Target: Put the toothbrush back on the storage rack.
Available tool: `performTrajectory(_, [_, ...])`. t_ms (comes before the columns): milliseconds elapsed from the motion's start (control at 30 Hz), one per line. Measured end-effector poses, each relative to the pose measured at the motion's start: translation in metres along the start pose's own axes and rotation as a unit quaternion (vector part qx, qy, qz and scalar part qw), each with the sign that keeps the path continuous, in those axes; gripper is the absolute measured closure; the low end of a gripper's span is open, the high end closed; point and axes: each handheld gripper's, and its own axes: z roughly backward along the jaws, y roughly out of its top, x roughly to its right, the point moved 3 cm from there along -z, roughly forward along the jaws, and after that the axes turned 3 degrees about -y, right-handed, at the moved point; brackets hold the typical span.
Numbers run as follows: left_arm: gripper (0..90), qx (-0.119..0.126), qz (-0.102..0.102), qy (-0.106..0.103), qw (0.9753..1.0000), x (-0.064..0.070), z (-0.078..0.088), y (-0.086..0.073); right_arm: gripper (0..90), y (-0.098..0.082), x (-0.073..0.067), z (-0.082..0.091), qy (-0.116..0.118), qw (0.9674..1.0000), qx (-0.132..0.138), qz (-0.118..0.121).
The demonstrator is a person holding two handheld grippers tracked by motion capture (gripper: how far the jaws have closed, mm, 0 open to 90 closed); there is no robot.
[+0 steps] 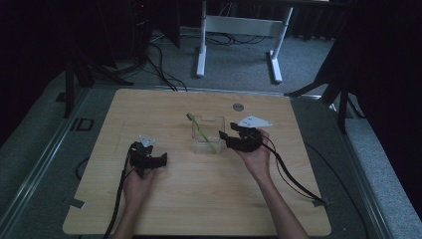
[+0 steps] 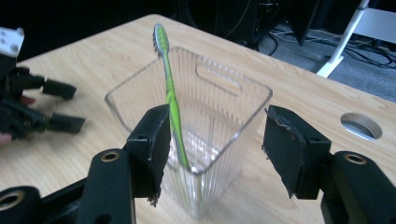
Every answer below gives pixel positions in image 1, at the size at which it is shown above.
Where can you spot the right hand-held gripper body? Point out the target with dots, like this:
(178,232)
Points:
(249,137)

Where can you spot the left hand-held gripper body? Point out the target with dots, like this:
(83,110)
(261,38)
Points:
(142,156)

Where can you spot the clear plastic box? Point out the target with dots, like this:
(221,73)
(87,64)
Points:
(209,136)

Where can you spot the green and grey toothbrush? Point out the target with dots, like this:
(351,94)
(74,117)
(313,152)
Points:
(201,130)

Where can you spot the person's right hand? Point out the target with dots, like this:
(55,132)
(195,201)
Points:
(257,162)

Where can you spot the person's left hand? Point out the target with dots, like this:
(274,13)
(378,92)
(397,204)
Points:
(137,186)

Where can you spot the grey round table grommet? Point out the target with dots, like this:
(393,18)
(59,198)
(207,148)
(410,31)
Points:
(238,107)

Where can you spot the grey tape piece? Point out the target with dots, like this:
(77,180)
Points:
(320,202)
(73,202)

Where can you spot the black tripod stand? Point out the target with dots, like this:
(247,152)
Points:
(69,89)
(341,99)

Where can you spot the white desk frame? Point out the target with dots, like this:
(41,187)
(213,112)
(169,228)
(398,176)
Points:
(244,26)

